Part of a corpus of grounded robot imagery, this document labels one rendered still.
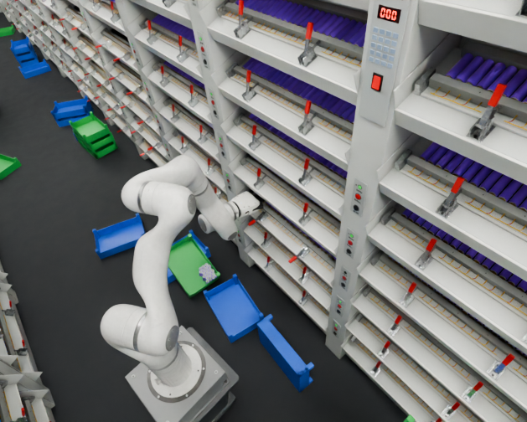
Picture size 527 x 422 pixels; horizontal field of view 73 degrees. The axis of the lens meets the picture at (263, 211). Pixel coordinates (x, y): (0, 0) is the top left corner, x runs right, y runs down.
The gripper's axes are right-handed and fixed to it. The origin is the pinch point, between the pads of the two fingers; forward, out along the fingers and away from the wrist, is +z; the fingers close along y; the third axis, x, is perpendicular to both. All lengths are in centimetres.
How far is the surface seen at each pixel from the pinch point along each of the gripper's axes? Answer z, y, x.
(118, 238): -47, 86, 69
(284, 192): -3.1, -16.3, -14.2
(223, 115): -12.8, 10.8, -38.4
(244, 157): -3.8, 9.2, -17.0
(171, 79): -6, 65, -34
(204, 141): -6.5, 36.8, -12.5
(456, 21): -20, -66, -87
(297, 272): -0.3, -27.0, 26.8
